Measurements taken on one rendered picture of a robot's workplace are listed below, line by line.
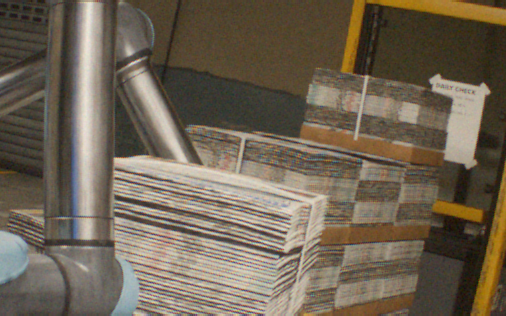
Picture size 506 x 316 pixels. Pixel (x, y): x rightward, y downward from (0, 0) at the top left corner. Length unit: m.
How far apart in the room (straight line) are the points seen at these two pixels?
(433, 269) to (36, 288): 2.65
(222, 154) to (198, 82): 6.73
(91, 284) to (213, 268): 0.22
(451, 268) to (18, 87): 2.03
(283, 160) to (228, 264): 1.15
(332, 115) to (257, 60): 6.11
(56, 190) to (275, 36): 8.03
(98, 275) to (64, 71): 0.21
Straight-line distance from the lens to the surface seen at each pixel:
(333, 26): 8.85
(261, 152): 2.25
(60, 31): 0.95
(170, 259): 1.10
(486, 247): 3.20
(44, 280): 0.88
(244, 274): 1.08
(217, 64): 9.01
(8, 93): 1.78
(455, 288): 3.39
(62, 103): 0.94
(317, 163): 2.22
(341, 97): 2.83
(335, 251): 2.41
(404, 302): 2.95
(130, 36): 1.61
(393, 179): 2.64
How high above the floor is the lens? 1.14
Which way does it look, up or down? 3 degrees down
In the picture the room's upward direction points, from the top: 11 degrees clockwise
